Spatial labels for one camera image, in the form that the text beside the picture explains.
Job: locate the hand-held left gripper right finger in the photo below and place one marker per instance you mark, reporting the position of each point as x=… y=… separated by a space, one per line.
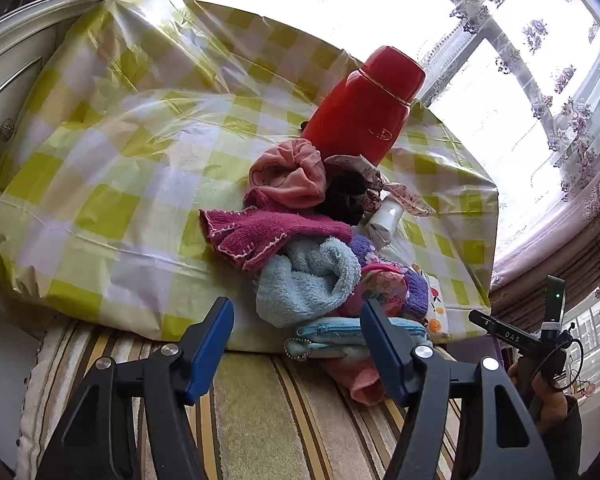
x=380 y=350

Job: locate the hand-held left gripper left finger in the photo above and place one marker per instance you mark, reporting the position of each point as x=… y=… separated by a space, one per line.
x=210 y=350

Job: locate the light blue pig plush pouch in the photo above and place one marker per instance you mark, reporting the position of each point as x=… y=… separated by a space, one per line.
x=330 y=332

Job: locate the black fuzzy cloth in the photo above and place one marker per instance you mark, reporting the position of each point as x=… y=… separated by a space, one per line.
x=342 y=200

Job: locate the person's right hand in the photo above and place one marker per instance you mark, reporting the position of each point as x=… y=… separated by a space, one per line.
x=547 y=405

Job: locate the salmon pink cloth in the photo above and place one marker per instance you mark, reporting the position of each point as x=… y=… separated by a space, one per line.
x=362 y=382

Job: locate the pink floral cloth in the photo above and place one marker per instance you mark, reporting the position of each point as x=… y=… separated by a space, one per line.
x=380 y=287

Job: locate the purple knitted garment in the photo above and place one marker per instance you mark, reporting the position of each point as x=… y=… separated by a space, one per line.
x=417 y=295

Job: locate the white fruit print item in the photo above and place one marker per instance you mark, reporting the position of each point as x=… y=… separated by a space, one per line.
x=436 y=310

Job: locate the brown striped curtain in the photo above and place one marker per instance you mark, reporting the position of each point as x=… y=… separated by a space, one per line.
x=555 y=265

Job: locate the striped beige cushion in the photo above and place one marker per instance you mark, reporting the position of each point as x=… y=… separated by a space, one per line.
x=260 y=420

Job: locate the light blue towel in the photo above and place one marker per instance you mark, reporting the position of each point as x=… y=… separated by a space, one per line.
x=305 y=285

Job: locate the magenta knitted garment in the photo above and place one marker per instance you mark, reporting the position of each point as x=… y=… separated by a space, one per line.
x=260 y=232

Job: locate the small white bottle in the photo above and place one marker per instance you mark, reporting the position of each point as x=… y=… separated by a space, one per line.
x=385 y=220

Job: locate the pink fabric hat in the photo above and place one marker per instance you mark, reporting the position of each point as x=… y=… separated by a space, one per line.
x=285 y=180

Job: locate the floral fabric headband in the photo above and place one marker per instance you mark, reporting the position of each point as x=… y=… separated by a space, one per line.
x=360 y=165

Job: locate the yellow checkered plastic tablecloth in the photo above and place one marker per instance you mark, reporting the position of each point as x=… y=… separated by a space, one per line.
x=130 y=160

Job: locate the floral lace curtain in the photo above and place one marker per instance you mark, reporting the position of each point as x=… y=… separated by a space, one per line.
x=570 y=110

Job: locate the red thermos flask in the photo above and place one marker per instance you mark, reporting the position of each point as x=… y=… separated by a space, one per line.
x=360 y=110

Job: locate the metal cabinet knob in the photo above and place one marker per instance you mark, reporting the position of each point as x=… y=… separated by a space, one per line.
x=6 y=127

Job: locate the white cabinet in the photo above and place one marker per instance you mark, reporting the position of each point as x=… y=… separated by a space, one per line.
x=10 y=60

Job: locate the white window frame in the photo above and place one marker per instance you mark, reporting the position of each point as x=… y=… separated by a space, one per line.
x=490 y=30

